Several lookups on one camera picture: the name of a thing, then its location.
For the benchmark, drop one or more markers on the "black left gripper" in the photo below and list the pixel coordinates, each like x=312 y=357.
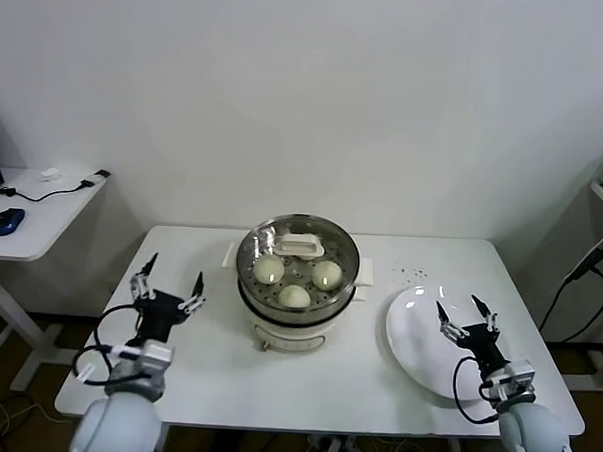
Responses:
x=160 y=315

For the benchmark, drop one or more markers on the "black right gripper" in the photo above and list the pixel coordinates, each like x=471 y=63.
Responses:
x=484 y=346

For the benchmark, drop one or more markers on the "white steamed baozi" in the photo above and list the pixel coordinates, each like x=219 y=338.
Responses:
x=327 y=275
x=293 y=297
x=268 y=270

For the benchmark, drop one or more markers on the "glass pot lid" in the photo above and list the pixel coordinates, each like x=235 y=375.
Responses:
x=300 y=247

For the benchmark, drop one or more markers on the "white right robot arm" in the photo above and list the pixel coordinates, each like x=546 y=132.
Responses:
x=537 y=441

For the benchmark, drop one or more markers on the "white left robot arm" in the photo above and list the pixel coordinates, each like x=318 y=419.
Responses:
x=118 y=418

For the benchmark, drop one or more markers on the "stainless steel steamer basket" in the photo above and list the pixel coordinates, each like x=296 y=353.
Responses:
x=328 y=309

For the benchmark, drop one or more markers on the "white round plate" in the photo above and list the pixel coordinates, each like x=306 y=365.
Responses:
x=412 y=331

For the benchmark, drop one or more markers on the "scattered dark crumbs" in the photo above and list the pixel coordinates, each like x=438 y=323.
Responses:
x=409 y=273

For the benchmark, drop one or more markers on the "white electric cooker pot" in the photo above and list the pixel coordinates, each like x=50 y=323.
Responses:
x=286 y=336

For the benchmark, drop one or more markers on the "white side desk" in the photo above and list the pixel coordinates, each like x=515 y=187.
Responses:
x=46 y=225

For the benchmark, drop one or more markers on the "small white object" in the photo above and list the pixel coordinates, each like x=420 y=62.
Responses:
x=52 y=173

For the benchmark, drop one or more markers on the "blue computer mouse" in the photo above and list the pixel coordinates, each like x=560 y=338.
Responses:
x=9 y=220

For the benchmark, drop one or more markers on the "white power strip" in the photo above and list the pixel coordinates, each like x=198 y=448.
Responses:
x=342 y=448

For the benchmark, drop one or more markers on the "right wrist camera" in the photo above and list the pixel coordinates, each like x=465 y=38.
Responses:
x=512 y=379

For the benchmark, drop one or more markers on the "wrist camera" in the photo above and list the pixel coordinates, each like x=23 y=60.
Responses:
x=512 y=379
x=148 y=355

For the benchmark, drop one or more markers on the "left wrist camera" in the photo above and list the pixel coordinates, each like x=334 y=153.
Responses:
x=148 y=355

